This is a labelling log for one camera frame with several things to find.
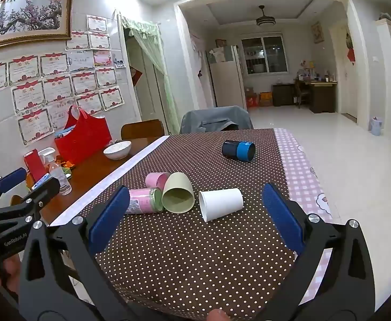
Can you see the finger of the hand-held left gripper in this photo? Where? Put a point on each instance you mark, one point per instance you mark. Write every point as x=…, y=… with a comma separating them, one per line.
x=12, y=179
x=45, y=183

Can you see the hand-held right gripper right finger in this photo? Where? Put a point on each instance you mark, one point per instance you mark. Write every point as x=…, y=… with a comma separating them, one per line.
x=282, y=217

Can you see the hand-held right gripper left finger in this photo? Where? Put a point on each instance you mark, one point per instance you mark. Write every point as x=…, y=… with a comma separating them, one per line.
x=110, y=219

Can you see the white paper cup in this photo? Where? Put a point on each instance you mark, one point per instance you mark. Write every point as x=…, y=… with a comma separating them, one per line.
x=222, y=202

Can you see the pink cup with green rim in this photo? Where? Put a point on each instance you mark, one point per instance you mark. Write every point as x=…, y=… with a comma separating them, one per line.
x=142, y=200

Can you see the plain pink cup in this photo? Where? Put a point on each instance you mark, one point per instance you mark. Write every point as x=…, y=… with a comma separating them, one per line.
x=155, y=179

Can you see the beige plastic cup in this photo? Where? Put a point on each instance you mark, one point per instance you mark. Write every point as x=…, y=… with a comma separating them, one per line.
x=177, y=182

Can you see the blue and black cup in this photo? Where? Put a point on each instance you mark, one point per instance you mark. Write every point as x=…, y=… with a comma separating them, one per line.
x=237, y=149

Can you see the person's left hand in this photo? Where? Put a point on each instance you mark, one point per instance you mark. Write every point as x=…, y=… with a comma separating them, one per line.
x=12, y=272

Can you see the person's right hand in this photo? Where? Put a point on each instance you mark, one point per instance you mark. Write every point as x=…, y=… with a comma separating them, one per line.
x=218, y=316

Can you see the clear spray bottle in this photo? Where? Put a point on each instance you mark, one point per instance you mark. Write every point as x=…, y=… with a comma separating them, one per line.
x=61, y=178

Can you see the red flat box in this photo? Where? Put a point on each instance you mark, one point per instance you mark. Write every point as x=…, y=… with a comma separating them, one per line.
x=35, y=165

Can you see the pink checked tablecloth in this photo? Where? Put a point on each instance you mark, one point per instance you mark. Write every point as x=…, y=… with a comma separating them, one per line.
x=299, y=174

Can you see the red tote bag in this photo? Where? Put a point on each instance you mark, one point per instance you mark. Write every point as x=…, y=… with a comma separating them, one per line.
x=81, y=140

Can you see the white ceramic bowl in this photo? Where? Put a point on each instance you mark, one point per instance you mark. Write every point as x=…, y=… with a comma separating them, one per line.
x=117, y=149

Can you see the brown polka-dot tablecloth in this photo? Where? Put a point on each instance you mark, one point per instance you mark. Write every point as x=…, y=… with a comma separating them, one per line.
x=182, y=260

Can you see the brown wooden chair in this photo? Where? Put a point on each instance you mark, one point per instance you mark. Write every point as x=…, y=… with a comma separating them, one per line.
x=142, y=129

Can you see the orange cardboard box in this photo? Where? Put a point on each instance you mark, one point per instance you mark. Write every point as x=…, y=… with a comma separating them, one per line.
x=265, y=99

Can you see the red cardboard box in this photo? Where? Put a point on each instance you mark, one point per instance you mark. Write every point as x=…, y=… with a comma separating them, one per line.
x=251, y=100

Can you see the grey jacket on chair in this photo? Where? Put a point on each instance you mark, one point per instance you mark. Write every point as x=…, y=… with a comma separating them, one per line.
x=212, y=118

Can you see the dark wooden desk chair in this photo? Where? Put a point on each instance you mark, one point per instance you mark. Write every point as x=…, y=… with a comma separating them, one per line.
x=301, y=93

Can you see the dark wooden desk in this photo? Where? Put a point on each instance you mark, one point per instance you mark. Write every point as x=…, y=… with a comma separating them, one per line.
x=322, y=95

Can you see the light blue waste bin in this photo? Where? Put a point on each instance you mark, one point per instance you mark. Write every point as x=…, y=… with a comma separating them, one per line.
x=376, y=127

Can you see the white refrigerator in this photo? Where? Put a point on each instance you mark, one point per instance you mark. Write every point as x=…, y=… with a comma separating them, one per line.
x=225, y=80

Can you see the framed blossom painting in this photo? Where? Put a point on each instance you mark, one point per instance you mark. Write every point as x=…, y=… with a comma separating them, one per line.
x=25, y=16

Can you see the barred window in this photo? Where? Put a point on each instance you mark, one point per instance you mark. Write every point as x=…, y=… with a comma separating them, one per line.
x=264, y=53

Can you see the green lace door curtain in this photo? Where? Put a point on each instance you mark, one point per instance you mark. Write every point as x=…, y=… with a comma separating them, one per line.
x=155, y=57

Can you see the red door ornament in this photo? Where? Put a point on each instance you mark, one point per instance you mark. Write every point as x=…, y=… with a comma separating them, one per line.
x=350, y=53

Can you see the ceiling fan lamp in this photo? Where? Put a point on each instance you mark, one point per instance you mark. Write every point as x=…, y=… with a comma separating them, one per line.
x=265, y=20

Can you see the wall of award certificates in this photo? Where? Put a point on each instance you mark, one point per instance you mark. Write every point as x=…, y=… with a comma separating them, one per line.
x=58, y=83

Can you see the small framed wall picture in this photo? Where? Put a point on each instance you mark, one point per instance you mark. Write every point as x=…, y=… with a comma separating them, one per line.
x=316, y=32

